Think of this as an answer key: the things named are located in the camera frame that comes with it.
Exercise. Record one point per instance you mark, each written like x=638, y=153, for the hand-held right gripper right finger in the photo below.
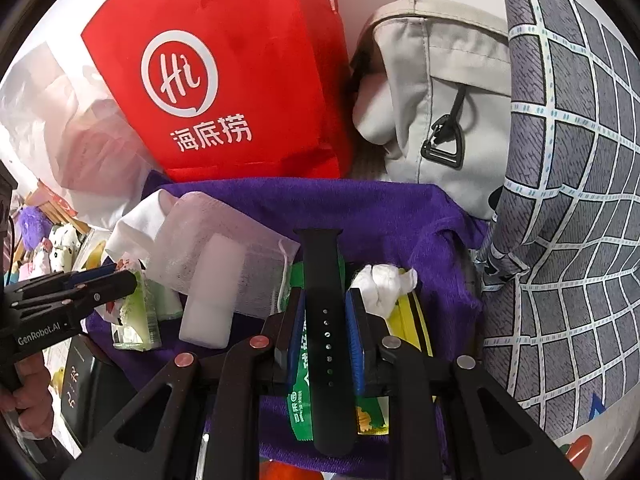
x=356, y=340

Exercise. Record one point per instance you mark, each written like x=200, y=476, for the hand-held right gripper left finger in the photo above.
x=296, y=330

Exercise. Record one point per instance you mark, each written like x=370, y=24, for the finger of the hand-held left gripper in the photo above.
x=112, y=287
x=90, y=275

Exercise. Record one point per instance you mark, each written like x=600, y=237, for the light green clear packet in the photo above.
x=137, y=320

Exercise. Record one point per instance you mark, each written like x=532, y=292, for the yellow zip pouch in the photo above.
x=407, y=322

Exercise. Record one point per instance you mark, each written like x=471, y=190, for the white tissue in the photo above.
x=385, y=285

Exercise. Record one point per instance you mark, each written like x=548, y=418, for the green snack packet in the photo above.
x=300, y=400

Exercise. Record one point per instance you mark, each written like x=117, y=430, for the white foam block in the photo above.
x=207, y=310

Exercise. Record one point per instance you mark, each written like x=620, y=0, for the white mesh pouch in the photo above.
x=200, y=225

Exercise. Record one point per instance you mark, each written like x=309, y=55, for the purple towel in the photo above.
x=390, y=220

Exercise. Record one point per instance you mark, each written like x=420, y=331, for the person's left hand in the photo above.
x=30, y=390

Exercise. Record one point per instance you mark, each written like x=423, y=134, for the white spotted plush toy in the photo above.
x=62, y=246

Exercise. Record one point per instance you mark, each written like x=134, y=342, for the pink white plush toy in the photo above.
x=37, y=260

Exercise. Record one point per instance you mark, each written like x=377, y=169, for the dark green box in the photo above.
x=87, y=385

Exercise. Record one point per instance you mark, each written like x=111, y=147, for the purple plush toy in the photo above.
x=31, y=222

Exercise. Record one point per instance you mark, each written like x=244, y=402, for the white plastic shopping bag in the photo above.
x=65, y=135

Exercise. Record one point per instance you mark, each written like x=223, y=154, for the grey checkered cushion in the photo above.
x=565, y=210

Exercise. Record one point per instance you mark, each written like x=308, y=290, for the red paper bag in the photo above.
x=240, y=60

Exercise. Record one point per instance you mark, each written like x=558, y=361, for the beige canvas bag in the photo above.
x=435, y=85

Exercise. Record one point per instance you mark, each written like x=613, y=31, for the fruit print tablecloth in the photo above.
x=607, y=435

